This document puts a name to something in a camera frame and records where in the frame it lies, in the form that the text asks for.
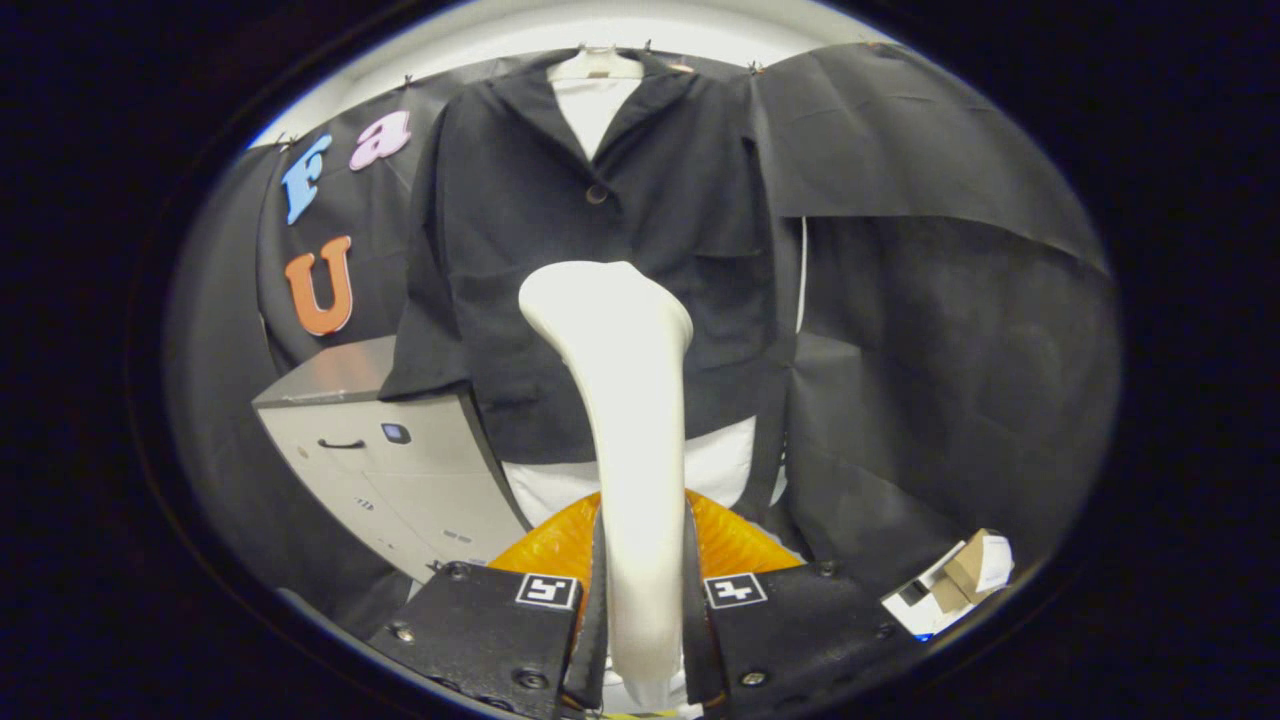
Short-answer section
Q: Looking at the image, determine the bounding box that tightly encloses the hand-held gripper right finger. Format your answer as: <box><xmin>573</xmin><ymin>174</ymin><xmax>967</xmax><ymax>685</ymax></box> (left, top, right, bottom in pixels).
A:
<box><xmin>683</xmin><ymin>488</ymin><xmax>901</xmax><ymax>720</ymax></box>

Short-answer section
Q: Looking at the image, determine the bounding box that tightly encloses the black backdrop cloth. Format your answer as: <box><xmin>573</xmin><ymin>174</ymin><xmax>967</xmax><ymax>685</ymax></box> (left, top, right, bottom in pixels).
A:
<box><xmin>165</xmin><ymin>40</ymin><xmax>1121</xmax><ymax>641</ymax></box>

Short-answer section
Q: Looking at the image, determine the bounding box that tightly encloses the grey drawer cabinet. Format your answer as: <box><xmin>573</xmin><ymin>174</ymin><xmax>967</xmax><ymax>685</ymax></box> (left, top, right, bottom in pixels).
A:
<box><xmin>252</xmin><ymin>335</ymin><xmax>532</xmax><ymax>584</ymax></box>

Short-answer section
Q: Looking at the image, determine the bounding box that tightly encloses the white mannequin torso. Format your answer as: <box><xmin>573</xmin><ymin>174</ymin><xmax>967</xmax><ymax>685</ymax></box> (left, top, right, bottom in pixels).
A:
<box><xmin>500</xmin><ymin>45</ymin><xmax>791</xmax><ymax>531</ymax></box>

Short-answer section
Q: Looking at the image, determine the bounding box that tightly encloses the small white box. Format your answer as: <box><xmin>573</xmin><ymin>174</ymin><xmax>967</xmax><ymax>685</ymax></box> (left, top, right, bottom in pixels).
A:
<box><xmin>880</xmin><ymin>568</ymin><xmax>967</xmax><ymax>642</ymax></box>

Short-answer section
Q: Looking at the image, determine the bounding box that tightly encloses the black jacket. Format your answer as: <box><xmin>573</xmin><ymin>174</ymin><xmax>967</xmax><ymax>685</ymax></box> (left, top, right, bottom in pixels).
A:
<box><xmin>378</xmin><ymin>48</ymin><xmax>799</xmax><ymax>471</ymax></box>

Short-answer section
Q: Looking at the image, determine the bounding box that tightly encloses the white garment steamer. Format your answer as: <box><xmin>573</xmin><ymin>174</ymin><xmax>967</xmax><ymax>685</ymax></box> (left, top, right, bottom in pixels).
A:
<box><xmin>518</xmin><ymin>260</ymin><xmax>695</xmax><ymax>713</ymax></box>

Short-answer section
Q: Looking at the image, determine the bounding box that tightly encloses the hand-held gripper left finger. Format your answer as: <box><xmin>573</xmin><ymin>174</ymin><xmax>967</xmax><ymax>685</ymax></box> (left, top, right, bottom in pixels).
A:
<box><xmin>368</xmin><ymin>490</ymin><xmax>611</xmax><ymax>720</ymax></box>

